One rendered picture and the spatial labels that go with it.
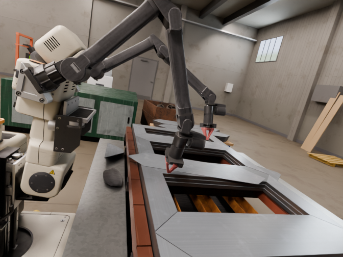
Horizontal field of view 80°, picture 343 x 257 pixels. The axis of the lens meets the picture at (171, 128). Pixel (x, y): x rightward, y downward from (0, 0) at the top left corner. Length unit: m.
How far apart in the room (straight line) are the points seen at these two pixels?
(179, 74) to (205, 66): 11.16
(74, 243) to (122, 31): 0.73
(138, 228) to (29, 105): 0.66
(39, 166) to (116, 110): 2.58
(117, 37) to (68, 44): 0.24
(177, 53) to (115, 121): 2.87
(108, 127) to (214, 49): 9.44
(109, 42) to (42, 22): 11.23
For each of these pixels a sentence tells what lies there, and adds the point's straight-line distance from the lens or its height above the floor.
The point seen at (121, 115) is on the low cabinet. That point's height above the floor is 0.55.
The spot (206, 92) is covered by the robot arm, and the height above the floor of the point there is 1.25.
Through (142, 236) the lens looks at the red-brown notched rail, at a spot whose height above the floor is 0.83.
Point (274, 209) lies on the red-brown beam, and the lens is 1.17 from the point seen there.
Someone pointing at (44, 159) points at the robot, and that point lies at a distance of 1.04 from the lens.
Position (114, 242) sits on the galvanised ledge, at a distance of 0.85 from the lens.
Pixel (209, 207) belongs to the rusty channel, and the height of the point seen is 0.68.
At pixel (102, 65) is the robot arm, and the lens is 1.18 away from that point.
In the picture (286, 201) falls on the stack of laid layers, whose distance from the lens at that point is 1.11.
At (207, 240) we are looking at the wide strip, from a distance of 0.65.
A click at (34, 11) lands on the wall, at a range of 12.15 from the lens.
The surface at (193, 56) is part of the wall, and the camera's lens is 11.72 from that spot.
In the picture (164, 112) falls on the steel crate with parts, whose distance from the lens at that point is 4.25.
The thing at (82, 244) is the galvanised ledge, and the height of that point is 0.68.
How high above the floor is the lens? 1.26
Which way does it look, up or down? 13 degrees down
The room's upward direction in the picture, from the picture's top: 12 degrees clockwise
